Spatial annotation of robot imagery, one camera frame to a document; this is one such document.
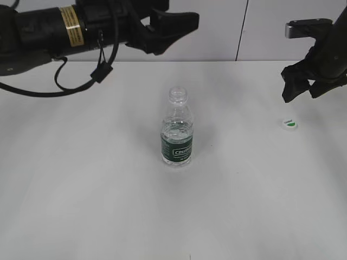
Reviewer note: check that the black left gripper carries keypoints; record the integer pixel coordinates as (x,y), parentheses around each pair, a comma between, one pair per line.
(143,25)

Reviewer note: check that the clear cestbon water bottle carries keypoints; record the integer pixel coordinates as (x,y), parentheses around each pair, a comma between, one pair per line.
(177,130)

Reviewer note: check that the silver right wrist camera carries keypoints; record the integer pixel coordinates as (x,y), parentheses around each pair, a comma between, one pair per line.
(314,28)

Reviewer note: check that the white green bottle cap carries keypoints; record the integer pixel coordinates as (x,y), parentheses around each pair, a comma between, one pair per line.
(289,124)

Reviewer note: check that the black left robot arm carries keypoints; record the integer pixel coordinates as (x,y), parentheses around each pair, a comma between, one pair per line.
(34,38)

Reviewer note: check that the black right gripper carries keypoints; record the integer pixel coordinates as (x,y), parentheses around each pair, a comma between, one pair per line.
(326,61)

